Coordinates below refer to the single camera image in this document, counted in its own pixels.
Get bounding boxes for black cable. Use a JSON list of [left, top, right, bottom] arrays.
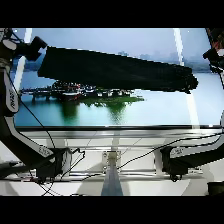
[[4, 69, 57, 150], [118, 131, 224, 171], [67, 148, 86, 178]]

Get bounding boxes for black pants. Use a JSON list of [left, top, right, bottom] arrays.
[[36, 46, 200, 95]]

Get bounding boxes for silver frame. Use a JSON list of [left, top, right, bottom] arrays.
[[0, 126, 224, 197]]

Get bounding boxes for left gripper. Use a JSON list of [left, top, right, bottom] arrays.
[[24, 35, 48, 62]]

